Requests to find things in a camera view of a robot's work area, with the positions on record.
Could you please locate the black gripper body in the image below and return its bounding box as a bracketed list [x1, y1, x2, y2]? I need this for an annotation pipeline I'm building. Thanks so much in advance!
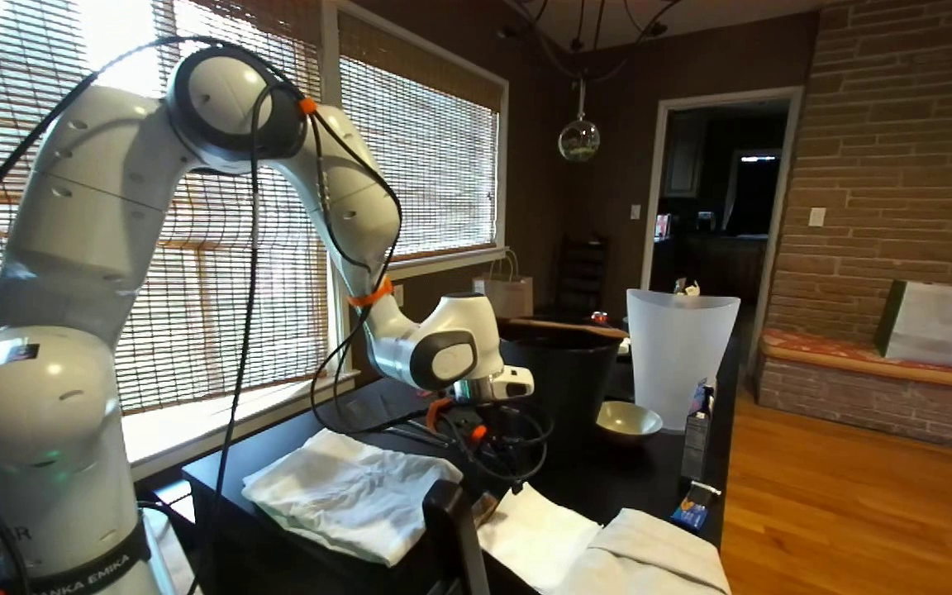
[470, 398, 528, 457]

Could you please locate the white paper towel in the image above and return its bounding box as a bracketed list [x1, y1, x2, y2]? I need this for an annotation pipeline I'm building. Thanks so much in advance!
[475, 479, 605, 595]

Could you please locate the black plastic bucket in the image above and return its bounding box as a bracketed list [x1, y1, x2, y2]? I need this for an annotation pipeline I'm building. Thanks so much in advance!
[496, 312, 623, 469]

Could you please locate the black wooden chair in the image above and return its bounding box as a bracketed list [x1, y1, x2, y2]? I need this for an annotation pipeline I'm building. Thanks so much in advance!
[419, 479, 492, 595]

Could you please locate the large white folded cloth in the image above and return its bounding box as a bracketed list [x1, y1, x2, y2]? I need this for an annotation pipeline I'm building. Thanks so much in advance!
[237, 427, 467, 570]

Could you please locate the small white folded cloth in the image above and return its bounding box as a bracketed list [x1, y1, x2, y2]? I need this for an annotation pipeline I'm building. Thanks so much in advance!
[544, 505, 735, 595]

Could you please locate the clear spray bottle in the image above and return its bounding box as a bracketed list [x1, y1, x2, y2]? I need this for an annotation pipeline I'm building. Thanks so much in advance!
[676, 376, 720, 485]

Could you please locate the small blue packet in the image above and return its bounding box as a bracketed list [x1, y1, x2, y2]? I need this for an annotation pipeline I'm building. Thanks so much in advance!
[668, 479, 723, 539]

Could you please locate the white translucent bin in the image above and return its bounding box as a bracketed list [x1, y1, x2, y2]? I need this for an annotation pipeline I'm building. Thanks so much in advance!
[620, 288, 744, 437]

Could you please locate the narrow bamboo window blind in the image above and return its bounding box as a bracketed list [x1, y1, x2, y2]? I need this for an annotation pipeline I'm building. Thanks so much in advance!
[338, 54, 504, 258]

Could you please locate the hanging glass globe lamp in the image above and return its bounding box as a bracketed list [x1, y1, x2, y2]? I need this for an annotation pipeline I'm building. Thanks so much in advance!
[554, 77, 605, 162]

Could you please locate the wide bamboo window blind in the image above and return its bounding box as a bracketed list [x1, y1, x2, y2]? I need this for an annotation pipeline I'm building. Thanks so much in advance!
[0, 0, 332, 415]

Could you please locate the white paper bag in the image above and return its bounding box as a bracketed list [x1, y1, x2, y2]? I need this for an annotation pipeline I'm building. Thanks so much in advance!
[882, 278, 952, 372]

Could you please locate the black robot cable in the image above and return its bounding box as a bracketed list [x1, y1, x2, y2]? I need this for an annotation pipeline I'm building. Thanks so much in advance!
[0, 31, 554, 595]

